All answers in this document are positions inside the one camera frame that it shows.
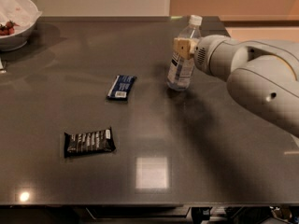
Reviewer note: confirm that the white napkin in bowl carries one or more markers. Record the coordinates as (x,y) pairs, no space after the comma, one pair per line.
(23,12)

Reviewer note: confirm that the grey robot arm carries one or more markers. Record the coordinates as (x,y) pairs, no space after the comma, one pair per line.
(260,75)

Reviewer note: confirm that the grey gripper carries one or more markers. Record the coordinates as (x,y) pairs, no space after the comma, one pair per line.
(206,56)

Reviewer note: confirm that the white bowl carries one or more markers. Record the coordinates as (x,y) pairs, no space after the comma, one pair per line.
(18,39)

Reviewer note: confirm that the black snack bar wrapper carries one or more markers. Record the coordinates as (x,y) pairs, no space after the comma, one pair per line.
(81,144)

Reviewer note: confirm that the red strawberries in bowl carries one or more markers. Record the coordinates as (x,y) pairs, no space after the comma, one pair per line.
(8,28)

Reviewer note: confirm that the blue snack bar wrapper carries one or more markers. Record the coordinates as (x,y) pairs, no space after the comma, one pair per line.
(121,87)

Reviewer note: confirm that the clear plastic bottle blue label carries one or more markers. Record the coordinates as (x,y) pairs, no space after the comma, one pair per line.
(180,69)

